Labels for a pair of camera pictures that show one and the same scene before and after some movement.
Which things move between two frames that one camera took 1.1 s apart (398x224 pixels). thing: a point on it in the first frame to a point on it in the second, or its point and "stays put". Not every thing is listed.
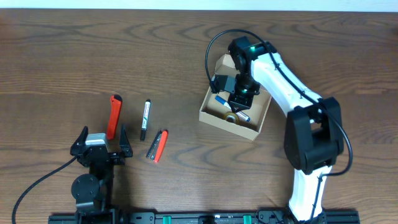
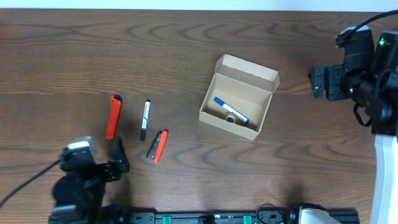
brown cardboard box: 212,112 stays put
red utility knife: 115,103 stays put
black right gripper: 237,104 to 321,81
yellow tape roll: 231,116 stays put
